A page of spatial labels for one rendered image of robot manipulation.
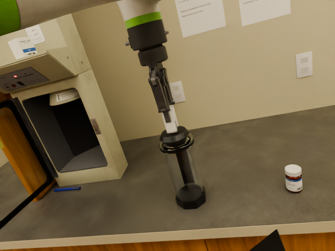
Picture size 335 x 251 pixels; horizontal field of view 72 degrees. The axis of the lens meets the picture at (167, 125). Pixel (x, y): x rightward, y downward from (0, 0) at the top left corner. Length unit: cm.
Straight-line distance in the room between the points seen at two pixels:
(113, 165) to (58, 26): 57
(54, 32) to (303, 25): 104
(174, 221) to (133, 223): 14
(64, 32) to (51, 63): 13
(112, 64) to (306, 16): 95
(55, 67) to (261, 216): 79
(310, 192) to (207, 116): 69
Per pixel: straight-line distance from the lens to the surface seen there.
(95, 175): 109
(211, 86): 125
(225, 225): 72
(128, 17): 60
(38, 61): 86
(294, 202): 78
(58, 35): 93
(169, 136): 65
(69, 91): 101
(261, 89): 129
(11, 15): 34
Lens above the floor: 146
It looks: 21 degrees down
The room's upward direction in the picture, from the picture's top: 16 degrees counter-clockwise
